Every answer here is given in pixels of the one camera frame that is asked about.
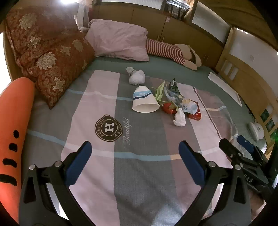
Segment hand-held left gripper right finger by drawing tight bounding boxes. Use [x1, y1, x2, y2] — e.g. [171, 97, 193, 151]
[176, 140, 252, 226]

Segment white blue paper cup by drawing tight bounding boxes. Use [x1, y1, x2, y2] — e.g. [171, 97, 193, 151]
[132, 85, 160, 113]

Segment wooden headboard cabinet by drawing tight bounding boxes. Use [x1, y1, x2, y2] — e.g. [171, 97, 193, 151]
[92, 3, 224, 70]

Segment white round device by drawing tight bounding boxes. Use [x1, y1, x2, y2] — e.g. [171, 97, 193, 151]
[249, 122, 265, 140]

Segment green paper wrapper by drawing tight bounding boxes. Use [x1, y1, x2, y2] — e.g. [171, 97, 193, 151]
[154, 81, 172, 105]

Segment red box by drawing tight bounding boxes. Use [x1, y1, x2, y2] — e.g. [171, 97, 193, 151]
[186, 111, 202, 121]

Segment green bed sheet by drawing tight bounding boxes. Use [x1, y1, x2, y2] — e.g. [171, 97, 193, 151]
[87, 56, 254, 122]

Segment white tissue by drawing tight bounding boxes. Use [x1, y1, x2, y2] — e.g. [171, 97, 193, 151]
[173, 108, 187, 127]

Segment white hanging cloth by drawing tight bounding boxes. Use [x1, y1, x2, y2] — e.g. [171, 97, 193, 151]
[75, 4, 89, 29]

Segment white knotted plastic bag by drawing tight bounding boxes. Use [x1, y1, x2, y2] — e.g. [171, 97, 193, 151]
[126, 67, 145, 85]

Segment red striped plush doll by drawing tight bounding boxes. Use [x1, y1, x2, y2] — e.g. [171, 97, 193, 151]
[145, 39, 202, 70]

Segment brown floral cushion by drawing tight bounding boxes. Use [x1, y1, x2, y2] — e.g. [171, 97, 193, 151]
[16, 34, 95, 110]
[5, 6, 81, 63]

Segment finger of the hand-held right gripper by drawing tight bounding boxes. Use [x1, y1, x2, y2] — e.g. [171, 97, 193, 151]
[237, 135, 268, 162]
[219, 139, 246, 166]

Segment white flat board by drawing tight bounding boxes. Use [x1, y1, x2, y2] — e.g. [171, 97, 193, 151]
[208, 72, 242, 107]

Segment pink pillow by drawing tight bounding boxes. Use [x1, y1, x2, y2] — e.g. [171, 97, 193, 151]
[85, 19, 149, 62]

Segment orange carrot plush pillow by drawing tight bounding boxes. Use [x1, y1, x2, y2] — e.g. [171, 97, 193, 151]
[0, 78, 35, 220]

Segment pink grey striped blanket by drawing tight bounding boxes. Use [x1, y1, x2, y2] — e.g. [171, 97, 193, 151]
[22, 70, 267, 226]

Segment wooden bed end panel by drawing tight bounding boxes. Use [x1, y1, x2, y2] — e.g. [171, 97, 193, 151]
[215, 27, 278, 139]

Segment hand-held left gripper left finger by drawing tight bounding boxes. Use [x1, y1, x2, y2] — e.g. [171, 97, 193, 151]
[18, 141, 94, 226]

